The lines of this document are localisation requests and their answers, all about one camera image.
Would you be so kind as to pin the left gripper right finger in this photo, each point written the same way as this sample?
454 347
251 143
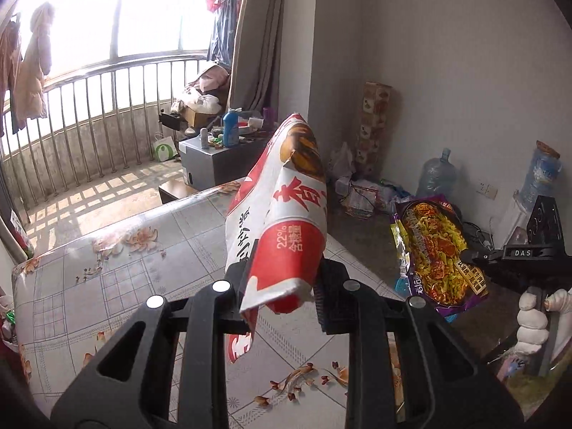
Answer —
332 301

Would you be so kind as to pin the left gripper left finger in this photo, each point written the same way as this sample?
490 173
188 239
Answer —
237 275

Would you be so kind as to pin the red white large bag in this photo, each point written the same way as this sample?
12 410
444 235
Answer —
282 204

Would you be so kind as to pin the purple noodle bag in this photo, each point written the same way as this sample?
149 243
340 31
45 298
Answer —
429 239

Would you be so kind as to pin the floor trash pile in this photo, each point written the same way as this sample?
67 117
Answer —
362 198

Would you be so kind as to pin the white gloved right hand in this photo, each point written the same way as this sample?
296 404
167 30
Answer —
533 329

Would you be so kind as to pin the white water dispenser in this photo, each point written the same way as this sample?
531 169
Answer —
515 216

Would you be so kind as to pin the water bottle on dispenser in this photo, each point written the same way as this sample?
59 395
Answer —
542 173

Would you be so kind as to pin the large water jug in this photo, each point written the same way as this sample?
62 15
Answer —
438 178

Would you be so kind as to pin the white plastic bag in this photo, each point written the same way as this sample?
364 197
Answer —
341 164

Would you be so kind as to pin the patterned tall box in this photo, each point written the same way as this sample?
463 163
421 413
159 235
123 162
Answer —
373 119

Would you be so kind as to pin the dark grey cabinet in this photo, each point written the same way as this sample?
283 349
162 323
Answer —
206 168

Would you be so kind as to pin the floral tablecloth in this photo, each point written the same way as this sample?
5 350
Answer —
127 329

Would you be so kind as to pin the green white paper bag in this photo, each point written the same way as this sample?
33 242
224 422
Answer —
164 149

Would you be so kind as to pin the purple cup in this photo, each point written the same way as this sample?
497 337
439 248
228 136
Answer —
268 116

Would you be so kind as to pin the blue detergent bottle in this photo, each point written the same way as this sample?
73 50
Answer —
231 132

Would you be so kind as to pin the grey curtain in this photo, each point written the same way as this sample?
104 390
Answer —
256 63

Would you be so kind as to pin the metal balcony railing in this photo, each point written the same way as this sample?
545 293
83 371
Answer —
98 120

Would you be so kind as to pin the hanging pink jacket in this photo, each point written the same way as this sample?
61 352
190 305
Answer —
29 86

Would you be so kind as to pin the wall power socket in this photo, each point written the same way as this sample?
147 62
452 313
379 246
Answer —
486 189

